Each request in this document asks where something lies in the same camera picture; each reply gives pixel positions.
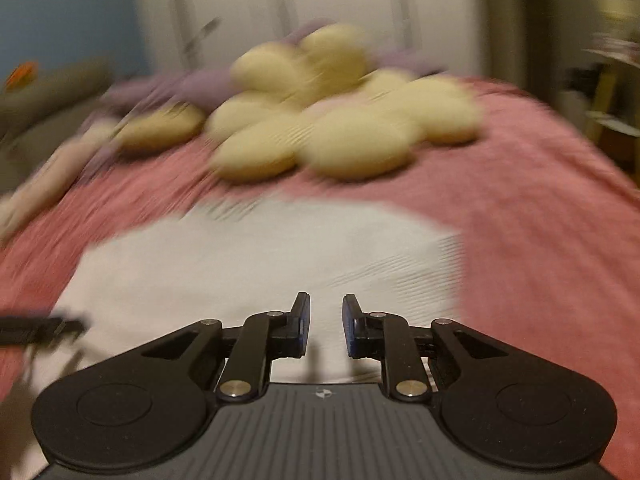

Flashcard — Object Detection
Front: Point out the white ribbed knit garment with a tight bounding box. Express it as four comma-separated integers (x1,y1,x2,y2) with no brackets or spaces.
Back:
30,200,464,387

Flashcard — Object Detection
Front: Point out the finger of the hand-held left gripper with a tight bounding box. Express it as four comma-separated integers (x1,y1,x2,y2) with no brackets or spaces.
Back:
0,314,85,349

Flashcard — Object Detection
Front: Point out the green sofa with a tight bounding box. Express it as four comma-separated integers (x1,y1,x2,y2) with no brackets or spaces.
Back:
0,57,117,181

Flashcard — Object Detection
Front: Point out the pink ribbed blanket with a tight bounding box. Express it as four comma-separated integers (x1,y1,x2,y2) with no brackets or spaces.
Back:
0,77,640,480

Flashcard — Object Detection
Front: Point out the orange object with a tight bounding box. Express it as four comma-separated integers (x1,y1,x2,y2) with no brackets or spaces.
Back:
4,61,39,92

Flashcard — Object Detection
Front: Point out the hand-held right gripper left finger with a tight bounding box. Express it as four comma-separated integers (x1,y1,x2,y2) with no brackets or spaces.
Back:
140,291,312,404

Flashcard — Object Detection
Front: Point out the small yellow pillow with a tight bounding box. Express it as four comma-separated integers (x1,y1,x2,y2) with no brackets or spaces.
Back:
116,105,207,152

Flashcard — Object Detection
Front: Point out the yellow side table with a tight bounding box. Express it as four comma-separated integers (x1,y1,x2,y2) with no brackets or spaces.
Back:
581,0,640,147

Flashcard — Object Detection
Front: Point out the long cream plush pillow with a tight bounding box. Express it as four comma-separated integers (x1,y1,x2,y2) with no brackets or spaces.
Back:
0,124,122,247

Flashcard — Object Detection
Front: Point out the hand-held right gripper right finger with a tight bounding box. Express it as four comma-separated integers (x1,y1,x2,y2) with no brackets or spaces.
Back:
342,294,512,404

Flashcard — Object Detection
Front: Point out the yellow flower-shaped pillow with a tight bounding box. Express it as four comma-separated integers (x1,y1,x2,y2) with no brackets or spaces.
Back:
207,25,484,182

